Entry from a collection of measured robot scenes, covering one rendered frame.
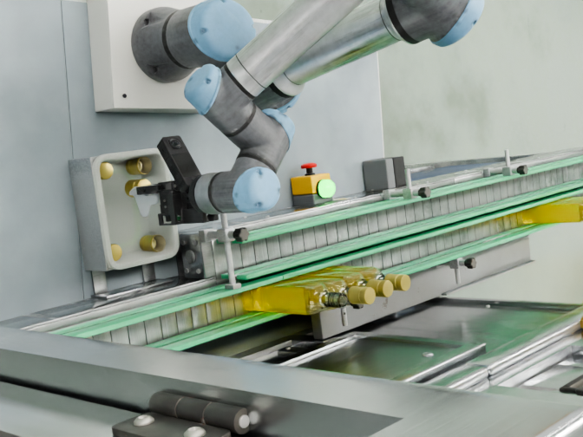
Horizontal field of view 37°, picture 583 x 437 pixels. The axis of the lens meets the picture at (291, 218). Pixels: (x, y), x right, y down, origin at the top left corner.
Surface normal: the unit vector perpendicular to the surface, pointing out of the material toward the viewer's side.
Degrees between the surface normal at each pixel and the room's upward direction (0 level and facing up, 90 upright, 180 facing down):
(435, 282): 0
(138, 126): 0
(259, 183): 1
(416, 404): 90
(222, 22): 10
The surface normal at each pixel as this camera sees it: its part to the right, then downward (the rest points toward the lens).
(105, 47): -0.71, 0.07
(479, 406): -0.13, -0.99
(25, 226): 0.70, -0.02
